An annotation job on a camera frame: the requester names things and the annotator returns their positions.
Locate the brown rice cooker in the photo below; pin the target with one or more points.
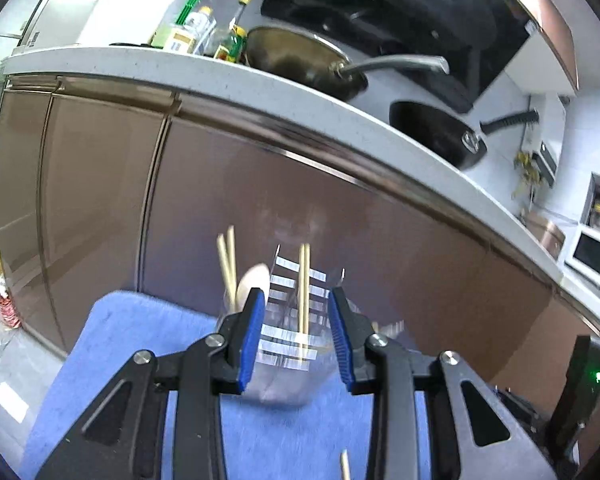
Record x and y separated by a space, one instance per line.
545 232

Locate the black round tray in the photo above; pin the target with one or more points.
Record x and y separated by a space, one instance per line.
130 44

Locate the small yellow-capped oil bottle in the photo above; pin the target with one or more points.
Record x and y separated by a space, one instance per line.
200 22

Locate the short dark sauce bottle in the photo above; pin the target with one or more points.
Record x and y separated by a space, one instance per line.
232 47

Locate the white water heater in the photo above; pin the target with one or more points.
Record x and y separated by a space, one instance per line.
547 160

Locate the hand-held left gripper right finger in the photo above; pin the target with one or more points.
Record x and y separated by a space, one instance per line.
341 340

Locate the black frying pan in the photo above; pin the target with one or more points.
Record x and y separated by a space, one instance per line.
430 130

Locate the clear utensil holder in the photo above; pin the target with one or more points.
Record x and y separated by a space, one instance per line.
285 380

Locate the black range hood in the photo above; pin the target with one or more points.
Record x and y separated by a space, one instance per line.
430 10

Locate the yellow gas valves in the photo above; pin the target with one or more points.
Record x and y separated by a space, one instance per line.
527 170

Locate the tall dark sauce bottle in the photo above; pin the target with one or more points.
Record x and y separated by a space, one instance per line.
240 10

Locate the white microwave oven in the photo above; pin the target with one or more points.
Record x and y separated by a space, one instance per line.
590 255

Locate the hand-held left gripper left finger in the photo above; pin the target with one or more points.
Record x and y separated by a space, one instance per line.
252 340

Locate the blue towel mat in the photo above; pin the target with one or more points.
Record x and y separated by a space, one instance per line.
130 340

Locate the metal wok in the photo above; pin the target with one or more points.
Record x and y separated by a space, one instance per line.
290 60

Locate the brown base cabinets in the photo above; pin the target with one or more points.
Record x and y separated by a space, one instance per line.
105 185

